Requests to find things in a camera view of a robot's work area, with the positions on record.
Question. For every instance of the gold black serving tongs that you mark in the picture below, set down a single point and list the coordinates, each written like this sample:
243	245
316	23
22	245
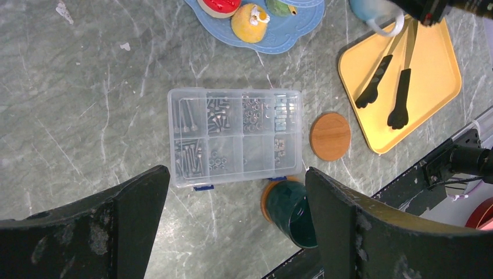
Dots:
391	76

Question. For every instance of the brown round coaster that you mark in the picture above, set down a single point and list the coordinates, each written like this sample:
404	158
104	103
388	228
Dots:
330	136
272	183

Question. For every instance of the green cupcake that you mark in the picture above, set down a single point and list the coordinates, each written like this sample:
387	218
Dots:
281	9

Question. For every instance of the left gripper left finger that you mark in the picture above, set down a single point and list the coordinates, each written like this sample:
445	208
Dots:
109	234

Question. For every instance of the clear plastic screw box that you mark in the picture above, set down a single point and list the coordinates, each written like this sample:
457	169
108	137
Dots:
222	136

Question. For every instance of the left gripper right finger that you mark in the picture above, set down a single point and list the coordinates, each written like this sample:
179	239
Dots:
361	237

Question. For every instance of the yellow cupcake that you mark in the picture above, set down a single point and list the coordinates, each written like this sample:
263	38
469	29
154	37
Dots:
250	22

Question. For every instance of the dark green mug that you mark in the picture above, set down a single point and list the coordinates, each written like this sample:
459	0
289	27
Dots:
288	207

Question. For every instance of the red donut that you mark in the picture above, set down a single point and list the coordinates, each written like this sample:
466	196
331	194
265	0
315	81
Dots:
220	9

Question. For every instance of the yellow serving tray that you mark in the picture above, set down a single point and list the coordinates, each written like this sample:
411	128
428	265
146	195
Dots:
435	81

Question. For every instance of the white mug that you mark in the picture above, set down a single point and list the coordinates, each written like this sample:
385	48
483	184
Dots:
370	10

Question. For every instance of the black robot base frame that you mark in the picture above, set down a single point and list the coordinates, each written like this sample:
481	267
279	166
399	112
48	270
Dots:
420	191

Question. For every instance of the blue three-tier cake stand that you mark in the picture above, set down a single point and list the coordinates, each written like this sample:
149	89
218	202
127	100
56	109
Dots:
281	34

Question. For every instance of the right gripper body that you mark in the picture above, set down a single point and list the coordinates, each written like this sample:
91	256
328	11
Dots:
431	12

